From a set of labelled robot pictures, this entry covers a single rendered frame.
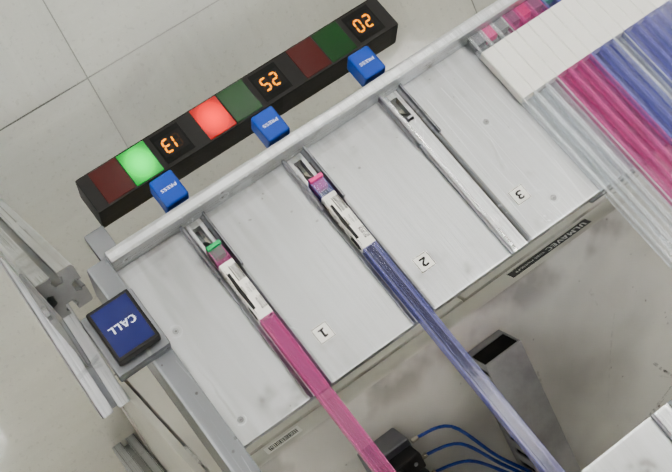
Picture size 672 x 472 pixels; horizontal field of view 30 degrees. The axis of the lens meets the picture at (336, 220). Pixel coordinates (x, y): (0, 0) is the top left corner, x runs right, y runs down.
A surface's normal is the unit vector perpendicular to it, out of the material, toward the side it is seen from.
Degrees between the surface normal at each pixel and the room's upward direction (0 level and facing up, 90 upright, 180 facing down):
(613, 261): 0
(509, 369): 0
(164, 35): 0
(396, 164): 42
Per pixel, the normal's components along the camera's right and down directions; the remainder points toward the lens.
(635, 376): 0.43, 0.20
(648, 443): 0.04, -0.40
